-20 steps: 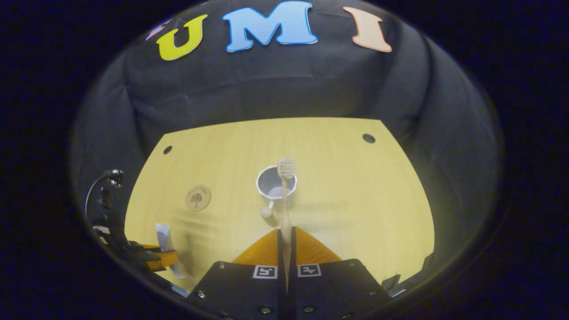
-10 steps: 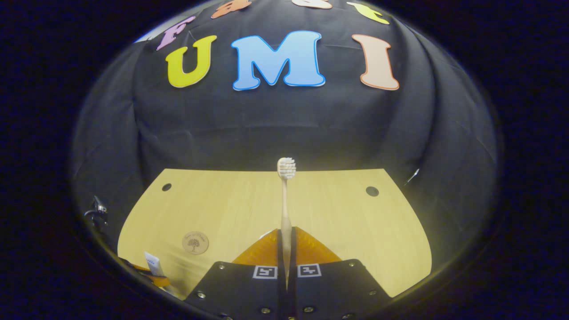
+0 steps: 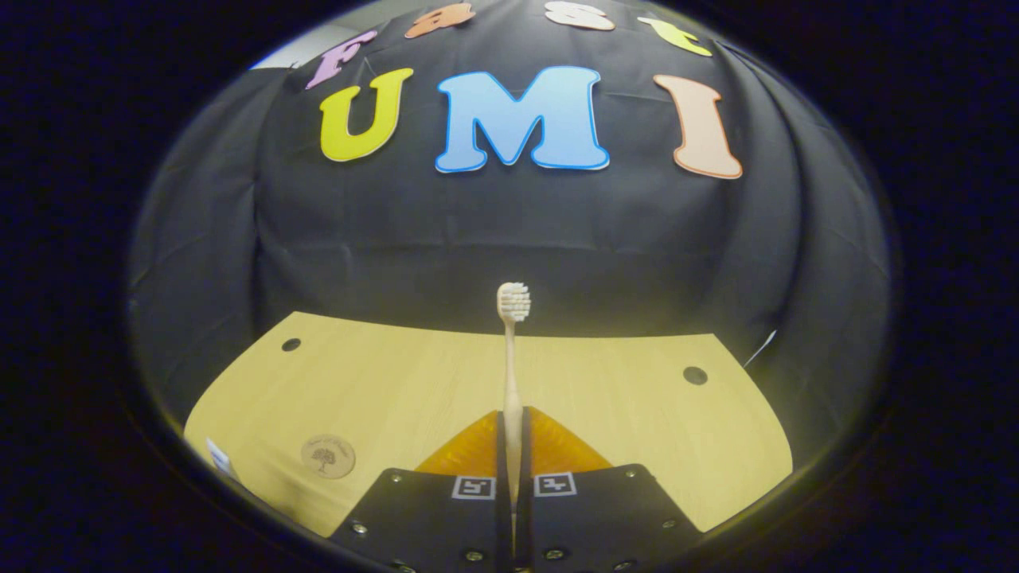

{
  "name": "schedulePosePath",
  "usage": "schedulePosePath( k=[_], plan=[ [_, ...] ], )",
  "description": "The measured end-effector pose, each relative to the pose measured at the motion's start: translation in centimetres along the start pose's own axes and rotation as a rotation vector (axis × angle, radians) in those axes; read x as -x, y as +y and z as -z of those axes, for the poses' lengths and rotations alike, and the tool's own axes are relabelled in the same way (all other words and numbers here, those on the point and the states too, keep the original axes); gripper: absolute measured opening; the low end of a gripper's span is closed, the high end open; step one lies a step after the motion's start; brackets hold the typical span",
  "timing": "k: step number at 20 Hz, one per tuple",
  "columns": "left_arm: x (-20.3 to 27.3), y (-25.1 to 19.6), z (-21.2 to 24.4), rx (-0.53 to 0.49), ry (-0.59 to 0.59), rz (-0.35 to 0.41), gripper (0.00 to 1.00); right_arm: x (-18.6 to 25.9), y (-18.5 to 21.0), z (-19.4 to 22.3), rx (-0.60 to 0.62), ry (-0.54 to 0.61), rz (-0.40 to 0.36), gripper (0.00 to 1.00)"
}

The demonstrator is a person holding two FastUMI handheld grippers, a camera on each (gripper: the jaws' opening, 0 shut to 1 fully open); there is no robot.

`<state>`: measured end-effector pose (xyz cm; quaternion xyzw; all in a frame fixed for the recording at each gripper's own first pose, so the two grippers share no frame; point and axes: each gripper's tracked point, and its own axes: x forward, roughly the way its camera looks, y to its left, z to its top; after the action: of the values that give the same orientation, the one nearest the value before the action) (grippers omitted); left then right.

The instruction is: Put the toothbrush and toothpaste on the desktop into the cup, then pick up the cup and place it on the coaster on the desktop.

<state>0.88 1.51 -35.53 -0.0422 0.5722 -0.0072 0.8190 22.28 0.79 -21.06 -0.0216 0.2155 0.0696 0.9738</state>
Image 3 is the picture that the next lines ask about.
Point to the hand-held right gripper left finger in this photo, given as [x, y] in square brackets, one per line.
[430, 525]

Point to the round wooden coaster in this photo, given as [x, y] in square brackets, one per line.
[328, 456]

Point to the white toothpaste tube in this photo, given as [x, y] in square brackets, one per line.
[220, 458]

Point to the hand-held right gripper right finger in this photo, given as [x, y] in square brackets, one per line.
[597, 521]

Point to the wooden desktop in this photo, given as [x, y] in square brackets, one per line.
[637, 414]

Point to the beige toothbrush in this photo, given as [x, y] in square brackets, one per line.
[510, 382]

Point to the black backdrop cloth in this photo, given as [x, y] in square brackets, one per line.
[398, 255]

